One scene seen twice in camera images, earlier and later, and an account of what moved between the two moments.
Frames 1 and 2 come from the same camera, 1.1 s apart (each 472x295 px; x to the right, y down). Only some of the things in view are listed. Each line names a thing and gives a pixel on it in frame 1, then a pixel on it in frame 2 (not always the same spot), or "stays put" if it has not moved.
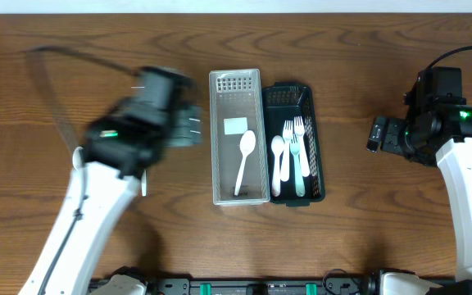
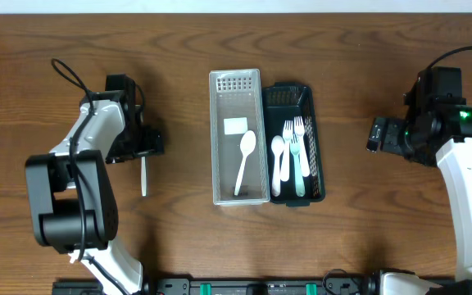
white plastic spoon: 277,147 stays put
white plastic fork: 288,131 stays put
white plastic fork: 299,129 stays put
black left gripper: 188,124 -> 147,148
